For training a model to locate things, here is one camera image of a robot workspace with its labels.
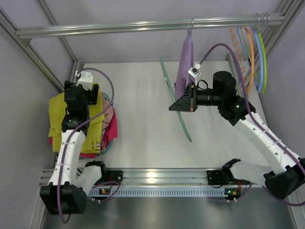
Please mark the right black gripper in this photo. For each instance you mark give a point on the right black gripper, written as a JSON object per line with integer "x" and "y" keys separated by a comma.
{"x": 192, "y": 98}

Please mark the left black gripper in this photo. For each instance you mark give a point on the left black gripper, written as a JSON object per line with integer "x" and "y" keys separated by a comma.
{"x": 81, "y": 90}

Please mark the yellow trousers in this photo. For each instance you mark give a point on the yellow trousers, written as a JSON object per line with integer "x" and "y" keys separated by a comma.
{"x": 56, "y": 112}

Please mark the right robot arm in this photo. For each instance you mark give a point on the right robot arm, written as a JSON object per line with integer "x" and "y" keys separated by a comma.
{"x": 286, "y": 170}

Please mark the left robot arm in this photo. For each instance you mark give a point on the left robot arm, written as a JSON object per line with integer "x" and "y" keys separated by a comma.
{"x": 76, "y": 117}

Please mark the purple trousers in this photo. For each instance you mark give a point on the purple trousers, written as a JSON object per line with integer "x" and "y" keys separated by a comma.
{"x": 185, "y": 63}

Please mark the orange clothes hanger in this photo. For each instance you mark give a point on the orange clothes hanger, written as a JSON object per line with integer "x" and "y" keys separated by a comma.
{"x": 243, "y": 45}

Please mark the pink cloth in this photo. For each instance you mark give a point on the pink cloth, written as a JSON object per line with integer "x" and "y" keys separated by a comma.
{"x": 108, "y": 113}

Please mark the magenta cloth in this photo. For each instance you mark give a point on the magenta cloth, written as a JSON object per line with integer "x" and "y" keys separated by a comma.
{"x": 108, "y": 134}

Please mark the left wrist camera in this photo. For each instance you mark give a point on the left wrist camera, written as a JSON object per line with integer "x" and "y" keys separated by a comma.
{"x": 84, "y": 79}

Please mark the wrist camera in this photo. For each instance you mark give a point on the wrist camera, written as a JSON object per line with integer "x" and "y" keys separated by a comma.
{"x": 194, "y": 72}
{"x": 84, "y": 79}

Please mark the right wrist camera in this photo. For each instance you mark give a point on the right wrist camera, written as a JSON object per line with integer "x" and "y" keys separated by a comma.
{"x": 194, "y": 72}

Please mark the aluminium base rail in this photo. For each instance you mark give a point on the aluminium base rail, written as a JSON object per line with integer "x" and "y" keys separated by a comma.
{"x": 159, "y": 177}

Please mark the slotted cable duct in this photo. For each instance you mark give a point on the slotted cable duct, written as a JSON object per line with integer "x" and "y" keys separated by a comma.
{"x": 102, "y": 192}

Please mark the aluminium hanging rail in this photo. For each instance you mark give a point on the aluminium hanging rail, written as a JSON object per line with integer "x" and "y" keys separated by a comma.
{"x": 263, "y": 19}

